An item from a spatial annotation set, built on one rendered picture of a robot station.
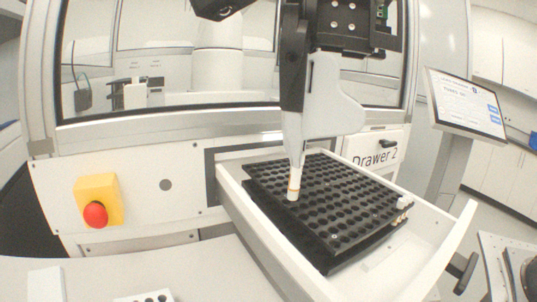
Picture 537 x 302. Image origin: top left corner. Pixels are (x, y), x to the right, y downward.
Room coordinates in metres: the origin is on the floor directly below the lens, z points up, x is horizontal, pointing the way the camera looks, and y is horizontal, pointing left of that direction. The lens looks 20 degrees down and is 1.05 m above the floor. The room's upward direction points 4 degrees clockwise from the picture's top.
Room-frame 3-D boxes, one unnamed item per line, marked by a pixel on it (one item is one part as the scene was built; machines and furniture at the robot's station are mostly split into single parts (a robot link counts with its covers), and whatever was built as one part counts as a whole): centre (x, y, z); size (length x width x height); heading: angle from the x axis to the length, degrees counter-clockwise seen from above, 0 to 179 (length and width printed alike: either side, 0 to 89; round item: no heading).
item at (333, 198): (0.29, -0.09, 0.87); 0.22 x 0.18 x 0.06; 31
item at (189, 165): (0.83, 0.18, 0.87); 1.02 x 0.95 x 0.14; 121
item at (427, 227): (0.30, -0.09, 0.86); 0.40 x 0.26 x 0.06; 31
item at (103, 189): (0.21, 0.25, 0.88); 0.07 x 0.05 x 0.07; 121
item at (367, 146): (0.56, -0.30, 0.87); 0.29 x 0.02 x 0.11; 121
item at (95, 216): (0.18, 0.23, 0.88); 0.04 x 0.03 x 0.04; 121
